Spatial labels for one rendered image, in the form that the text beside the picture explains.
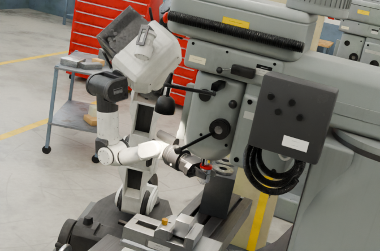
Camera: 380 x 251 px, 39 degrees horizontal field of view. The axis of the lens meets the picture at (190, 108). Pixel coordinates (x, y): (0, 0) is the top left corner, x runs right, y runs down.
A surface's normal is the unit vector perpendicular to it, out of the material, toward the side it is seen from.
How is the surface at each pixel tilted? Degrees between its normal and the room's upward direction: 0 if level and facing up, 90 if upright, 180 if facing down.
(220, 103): 90
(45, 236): 0
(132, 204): 104
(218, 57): 90
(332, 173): 90
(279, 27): 90
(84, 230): 45
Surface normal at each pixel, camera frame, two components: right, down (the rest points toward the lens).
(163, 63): 0.49, 0.27
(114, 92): 0.70, 0.23
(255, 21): -0.36, 0.20
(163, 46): -0.03, -0.28
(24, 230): 0.19, -0.94
